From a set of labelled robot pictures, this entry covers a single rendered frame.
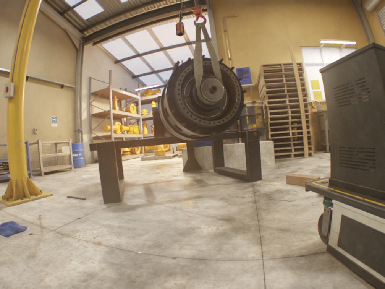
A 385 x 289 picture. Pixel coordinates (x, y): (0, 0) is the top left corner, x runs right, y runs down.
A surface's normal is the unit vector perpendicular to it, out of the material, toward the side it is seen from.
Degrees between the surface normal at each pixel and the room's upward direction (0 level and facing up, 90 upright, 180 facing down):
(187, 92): 90
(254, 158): 90
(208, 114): 90
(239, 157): 90
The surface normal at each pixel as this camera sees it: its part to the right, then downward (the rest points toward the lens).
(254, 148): 0.29, -0.01
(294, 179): -0.90, 0.08
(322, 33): -0.25, 0.04
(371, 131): -1.00, 0.08
